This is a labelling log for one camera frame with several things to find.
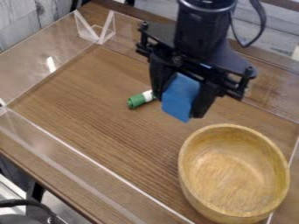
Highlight blue rectangular block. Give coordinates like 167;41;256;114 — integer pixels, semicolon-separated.
162;73;202;123

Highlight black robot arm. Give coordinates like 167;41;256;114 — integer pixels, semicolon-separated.
136;0;258;122

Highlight brown wooden bowl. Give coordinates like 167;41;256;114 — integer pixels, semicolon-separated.
178;123;290;224

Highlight black table leg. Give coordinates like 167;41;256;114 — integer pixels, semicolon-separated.
32;182;46;202

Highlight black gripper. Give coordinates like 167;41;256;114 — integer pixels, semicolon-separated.
135;21;258;118

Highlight green Expo marker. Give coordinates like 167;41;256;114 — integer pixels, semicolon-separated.
127;90;155;109

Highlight black cable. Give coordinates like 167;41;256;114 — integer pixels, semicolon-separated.
0;199;58;224

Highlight clear acrylic corner bracket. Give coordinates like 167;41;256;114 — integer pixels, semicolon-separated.
74;10;116;45

